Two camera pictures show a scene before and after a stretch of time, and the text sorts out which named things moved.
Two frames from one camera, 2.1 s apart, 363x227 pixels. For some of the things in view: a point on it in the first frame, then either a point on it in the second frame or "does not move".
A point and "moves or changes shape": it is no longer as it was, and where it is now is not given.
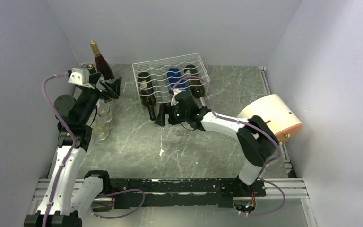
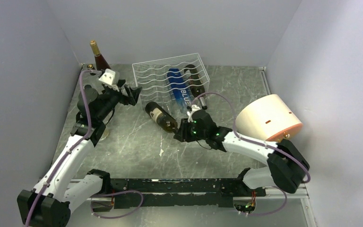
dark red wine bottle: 101,64 does not move
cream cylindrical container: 276,113 does not move
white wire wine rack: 156,79 does not move
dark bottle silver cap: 196,87 does not move
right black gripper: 160,119 → 182,135
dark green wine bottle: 147,94 moves or changes shape
